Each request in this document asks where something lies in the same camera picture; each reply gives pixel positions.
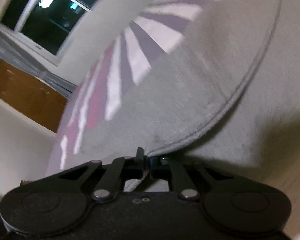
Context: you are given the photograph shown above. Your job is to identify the window with white frame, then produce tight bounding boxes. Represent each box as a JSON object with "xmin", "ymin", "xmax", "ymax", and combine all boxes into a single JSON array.
[{"xmin": 0, "ymin": 0, "xmax": 98, "ymax": 65}]

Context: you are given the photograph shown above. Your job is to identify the left grey curtain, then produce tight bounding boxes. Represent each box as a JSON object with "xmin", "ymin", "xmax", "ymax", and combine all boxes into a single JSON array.
[{"xmin": 0, "ymin": 32, "xmax": 76, "ymax": 99}]

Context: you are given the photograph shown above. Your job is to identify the striped pink purple bed sheet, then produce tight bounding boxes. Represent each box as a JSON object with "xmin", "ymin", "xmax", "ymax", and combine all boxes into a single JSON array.
[{"xmin": 46, "ymin": 0, "xmax": 300, "ymax": 176}]

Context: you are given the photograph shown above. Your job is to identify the brown wooden door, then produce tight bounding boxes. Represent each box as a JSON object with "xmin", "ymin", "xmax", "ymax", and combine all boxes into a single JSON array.
[{"xmin": 0, "ymin": 59, "xmax": 67, "ymax": 132}]

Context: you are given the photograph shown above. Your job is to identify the grey pants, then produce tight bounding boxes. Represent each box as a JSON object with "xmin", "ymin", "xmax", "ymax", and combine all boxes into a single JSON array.
[{"xmin": 78, "ymin": 0, "xmax": 300, "ymax": 193}]

